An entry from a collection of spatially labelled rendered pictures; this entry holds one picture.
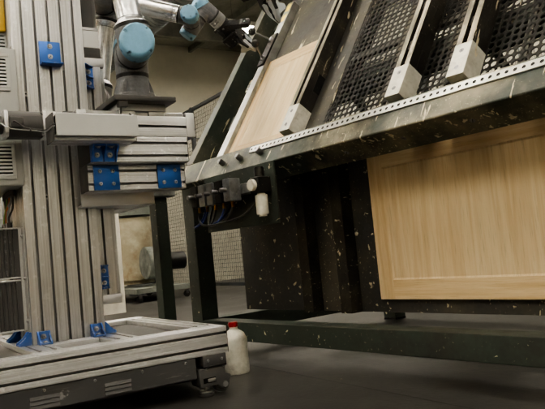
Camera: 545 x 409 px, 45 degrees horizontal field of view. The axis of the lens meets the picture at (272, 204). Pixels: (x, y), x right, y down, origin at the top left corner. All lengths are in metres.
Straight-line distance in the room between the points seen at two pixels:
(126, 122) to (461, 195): 1.12
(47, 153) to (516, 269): 1.60
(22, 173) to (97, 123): 0.34
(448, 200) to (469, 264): 0.22
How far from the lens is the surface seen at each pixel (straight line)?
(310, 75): 2.65
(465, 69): 2.00
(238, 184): 2.58
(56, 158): 2.43
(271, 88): 3.00
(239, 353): 2.61
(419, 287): 2.34
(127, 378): 2.16
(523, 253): 2.10
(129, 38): 2.26
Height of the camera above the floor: 0.47
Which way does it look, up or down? 4 degrees up
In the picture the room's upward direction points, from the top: 5 degrees counter-clockwise
